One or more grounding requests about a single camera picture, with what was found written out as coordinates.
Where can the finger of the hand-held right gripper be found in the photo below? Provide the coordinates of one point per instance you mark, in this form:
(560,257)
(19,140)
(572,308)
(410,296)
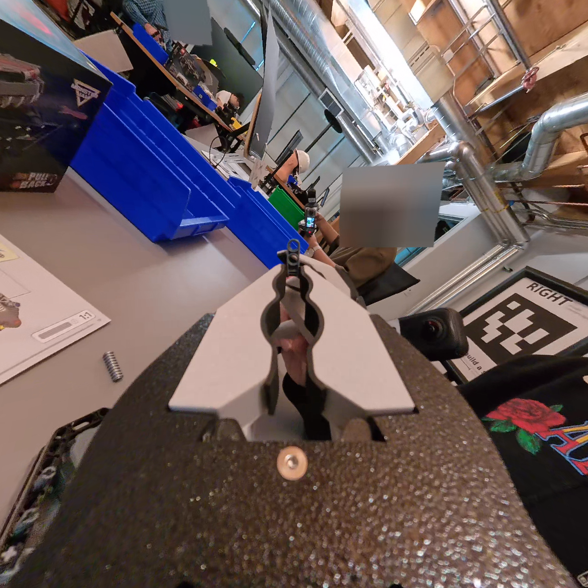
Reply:
(337,278)

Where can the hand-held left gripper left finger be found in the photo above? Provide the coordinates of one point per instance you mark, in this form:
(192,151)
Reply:
(225,358)

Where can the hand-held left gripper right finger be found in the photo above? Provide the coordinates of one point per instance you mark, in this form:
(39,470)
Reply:
(358,363)

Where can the dark grey connector brick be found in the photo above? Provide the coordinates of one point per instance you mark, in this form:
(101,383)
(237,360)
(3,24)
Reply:
(292,257)

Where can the grey desk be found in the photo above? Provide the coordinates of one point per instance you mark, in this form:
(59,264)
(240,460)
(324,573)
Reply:
(160,285)

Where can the person's right hand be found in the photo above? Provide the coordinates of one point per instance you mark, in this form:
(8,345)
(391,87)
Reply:
(294,356)

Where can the green plastic bin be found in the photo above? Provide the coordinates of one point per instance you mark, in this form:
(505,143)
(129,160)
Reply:
(285,204)

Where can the blue plastic bin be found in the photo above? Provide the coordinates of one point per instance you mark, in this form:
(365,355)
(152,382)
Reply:
(262,216)
(149,43)
(138,151)

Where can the small metal coil spring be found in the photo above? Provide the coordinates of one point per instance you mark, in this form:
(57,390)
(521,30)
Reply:
(112,366)

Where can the person's black clothing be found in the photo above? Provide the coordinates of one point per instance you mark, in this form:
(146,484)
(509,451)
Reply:
(528,496)

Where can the open building instruction booklet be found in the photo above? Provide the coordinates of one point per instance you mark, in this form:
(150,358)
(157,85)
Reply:
(46,298)

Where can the grey computer monitor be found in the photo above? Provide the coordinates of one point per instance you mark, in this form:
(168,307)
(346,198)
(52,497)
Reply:
(266,101)

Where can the smooth silver pipe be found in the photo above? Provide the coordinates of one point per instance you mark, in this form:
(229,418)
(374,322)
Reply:
(551,124)

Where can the black toy truck set box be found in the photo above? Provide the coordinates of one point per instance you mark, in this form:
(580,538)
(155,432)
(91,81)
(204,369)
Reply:
(41,115)
(183,69)

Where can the small handheld camera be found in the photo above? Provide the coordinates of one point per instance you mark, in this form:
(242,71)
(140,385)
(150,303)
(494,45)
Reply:
(308,216)

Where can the partly built brick vehicle frame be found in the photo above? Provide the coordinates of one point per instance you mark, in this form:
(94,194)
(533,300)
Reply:
(48,459)

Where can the ribbed silver ventilation duct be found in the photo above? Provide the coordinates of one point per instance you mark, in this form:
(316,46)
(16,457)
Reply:
(303,55)

